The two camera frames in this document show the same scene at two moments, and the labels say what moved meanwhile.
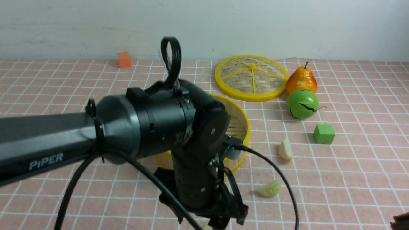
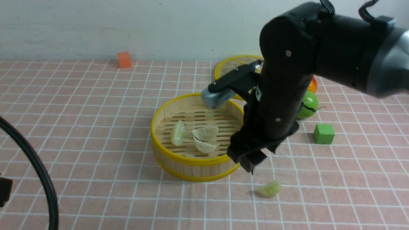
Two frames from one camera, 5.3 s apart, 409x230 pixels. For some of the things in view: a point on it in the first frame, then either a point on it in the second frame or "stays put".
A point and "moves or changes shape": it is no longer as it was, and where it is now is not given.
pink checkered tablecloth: x=330 y=151 stays put
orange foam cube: x=124 y=60 stays put
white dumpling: x=285 y=149 moves or changes shape
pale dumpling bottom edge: x=204 y=226 moves or changes shape
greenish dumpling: x=270 y=189 stays put
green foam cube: x=324 y=134 stays put
